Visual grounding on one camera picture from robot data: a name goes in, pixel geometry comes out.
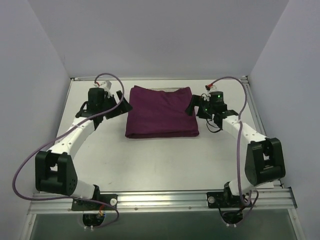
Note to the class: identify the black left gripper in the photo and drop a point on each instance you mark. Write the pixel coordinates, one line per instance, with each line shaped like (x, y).
(113, 104)

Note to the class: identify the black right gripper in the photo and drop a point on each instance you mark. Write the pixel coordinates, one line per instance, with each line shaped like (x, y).
(198, 107)

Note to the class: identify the purple cloth wrap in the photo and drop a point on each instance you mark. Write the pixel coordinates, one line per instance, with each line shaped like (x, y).
(160, 114)

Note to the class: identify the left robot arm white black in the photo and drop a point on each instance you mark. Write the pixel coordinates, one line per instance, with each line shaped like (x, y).
(55, 171)

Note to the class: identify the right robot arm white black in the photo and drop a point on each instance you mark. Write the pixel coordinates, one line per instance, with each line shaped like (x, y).
(259, 159)

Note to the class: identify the metal mesh instrument tray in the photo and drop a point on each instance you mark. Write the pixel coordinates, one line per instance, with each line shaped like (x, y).
(166, 89)

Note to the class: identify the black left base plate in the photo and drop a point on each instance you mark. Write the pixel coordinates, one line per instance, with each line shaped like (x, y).
(106, 202)

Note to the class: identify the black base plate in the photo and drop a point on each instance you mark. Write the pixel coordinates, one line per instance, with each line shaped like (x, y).
(106, 202)
(230, 200)

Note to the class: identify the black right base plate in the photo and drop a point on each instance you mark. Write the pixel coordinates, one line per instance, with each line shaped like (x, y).
(230, 200)

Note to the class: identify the aluminium front rail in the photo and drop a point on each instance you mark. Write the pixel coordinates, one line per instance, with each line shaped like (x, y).
(167, 201)

